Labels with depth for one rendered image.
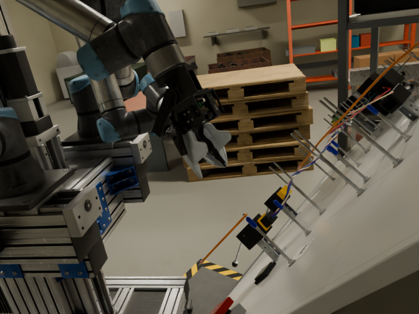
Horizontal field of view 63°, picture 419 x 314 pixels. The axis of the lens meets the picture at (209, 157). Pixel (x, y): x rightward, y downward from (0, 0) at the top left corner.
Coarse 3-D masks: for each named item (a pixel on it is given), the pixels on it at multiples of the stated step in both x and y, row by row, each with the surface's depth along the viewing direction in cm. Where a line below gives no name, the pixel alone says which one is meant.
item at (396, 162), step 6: (330, 102) 51; (330, 108) 50; (336, 108) 51; (336, 114) 49; (342, 114) 50; (342, 120) 49; (354, 126) 49; (360, 132) 49; (366, 138) 49; (372, 144) 49; (378, 144) 48; (384, 150) 48; (390, 156) 48; (396, 162) 47
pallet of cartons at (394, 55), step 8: (416, 48) 543; (360, 56) 546; (368, 56) 534; (384, 56) 520; (392, 56) 519; (408, 56) 518; (360, 64) 528; (368, 64) 527; (384, 64) 525; (408, 80) 497
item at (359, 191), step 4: (296, 132) 56; (296, 136) 54; (300, 140) 54; (308, 140) 55; (304, 144) 54; (308, 148) 54; (316, 148) 55; (312, 152) 54; (316, 156) 54; (320, 156) 54; (324, 160) 54; (328, 164) 54; (332, 164) 53; (332, 168) 53; (336, 168) 53; (336, 172) 53; (340, 172) 53; (340, 176) 53; (344, 176) 53; (348, 180) 53; (352, 184) 52; (356, 188) 52; (360, 188) 52; (360, 192) 52
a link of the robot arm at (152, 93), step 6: (144, 78) 97; (150, 78) 96; (144, 84) 97; (150, 84) 96; (156, 84) 95; (144, 90) 97; (150, 90) 95; (156, 90) 94; (162, 90) 94; (150, 96) 95; (156, 96) 94; (162, 96) 93; (150, 102) 97; (156, 102) 94; (150, 108) 99; (156, 108) 98
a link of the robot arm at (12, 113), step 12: (0, 108) 87; (12, 108) 92; (0, 120) 87; (12, 120) 90; (0, 132) 85; (12, 132) 89; (12, 144) 89; (24, 144) 93; (0, 156) 86; (12, 156) 90
